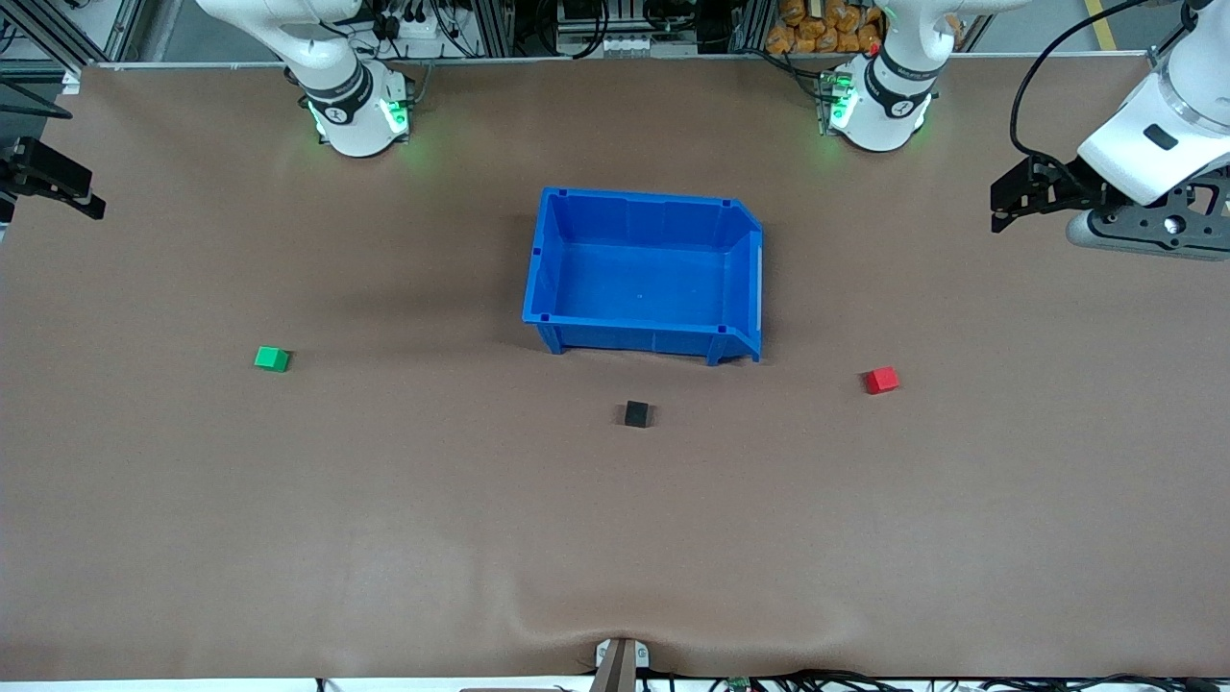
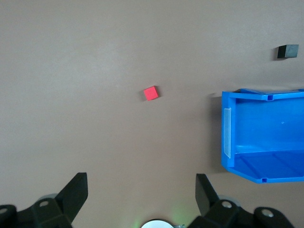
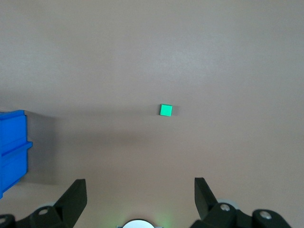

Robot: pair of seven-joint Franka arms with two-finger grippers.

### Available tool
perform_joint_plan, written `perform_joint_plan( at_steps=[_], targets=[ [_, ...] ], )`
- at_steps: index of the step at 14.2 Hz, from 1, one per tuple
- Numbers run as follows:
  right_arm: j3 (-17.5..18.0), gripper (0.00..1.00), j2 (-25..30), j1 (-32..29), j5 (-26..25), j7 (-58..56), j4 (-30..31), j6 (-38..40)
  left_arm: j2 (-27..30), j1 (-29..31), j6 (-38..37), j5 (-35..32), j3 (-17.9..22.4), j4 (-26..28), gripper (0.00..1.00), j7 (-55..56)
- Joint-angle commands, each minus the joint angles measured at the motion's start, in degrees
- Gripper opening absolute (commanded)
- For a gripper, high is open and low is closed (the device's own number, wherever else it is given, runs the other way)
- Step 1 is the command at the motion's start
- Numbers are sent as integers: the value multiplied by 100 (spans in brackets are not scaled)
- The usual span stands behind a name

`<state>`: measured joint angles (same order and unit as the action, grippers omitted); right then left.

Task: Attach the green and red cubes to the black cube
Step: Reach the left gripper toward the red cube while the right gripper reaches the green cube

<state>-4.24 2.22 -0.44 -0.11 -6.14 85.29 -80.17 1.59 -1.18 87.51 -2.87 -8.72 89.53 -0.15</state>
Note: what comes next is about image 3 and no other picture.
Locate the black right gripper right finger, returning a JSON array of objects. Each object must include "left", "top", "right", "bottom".
[{"left": 190, "top": 177, "right": 292, "bottom": 228}]

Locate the green cube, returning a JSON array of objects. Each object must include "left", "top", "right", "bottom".
[{"left": 158, "top": 104, "right": 173, "bottom": 117}]

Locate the blue plastic bin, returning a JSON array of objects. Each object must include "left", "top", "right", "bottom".
[{"left": 0, "top": 109, "right": 33, "bottom": 200}]

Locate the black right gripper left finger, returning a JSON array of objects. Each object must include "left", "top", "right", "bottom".
[{"left": 0, "top": 179, "right": 87, "bottom": 228}]

